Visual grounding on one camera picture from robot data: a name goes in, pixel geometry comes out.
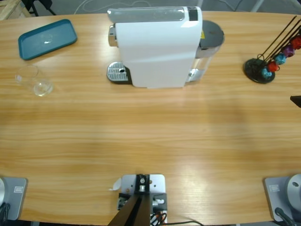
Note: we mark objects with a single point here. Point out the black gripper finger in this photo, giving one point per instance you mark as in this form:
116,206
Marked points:
297,100

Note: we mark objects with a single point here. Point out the clear drinking glass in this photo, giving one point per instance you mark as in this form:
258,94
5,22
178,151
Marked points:
35,80

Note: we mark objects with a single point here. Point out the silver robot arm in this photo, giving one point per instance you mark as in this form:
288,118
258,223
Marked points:
295,188
1,190

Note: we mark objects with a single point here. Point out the teal foil coffee capsule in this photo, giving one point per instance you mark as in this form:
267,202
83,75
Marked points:
266,73
280,58

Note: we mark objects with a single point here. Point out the red foil coffee capsule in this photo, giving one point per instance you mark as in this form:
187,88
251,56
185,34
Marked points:
296,42
273,66

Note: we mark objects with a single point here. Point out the purple foil coffee capsule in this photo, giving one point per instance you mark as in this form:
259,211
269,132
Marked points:
288,50

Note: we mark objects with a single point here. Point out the white capsule coffee machine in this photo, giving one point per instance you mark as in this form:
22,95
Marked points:
152,51

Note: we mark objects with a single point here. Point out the clear water tank grey lid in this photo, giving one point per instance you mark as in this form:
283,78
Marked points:
211,33

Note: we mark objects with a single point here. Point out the white paper tag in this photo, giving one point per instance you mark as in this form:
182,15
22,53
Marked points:
116,184

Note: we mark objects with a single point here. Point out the teal plastic serving tray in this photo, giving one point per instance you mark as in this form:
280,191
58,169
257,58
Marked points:
47,40

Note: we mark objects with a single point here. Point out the black chair legs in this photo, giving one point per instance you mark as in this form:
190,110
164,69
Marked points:
29,3

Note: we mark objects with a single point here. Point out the wooden crate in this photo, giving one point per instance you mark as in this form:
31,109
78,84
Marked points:
9,9

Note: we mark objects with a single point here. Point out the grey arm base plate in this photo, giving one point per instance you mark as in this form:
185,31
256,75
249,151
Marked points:
16,202
274,197

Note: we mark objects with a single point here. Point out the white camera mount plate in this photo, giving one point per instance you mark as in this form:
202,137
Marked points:
157,183

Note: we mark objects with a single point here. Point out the black camera post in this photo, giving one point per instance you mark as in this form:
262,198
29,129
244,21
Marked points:
138,207

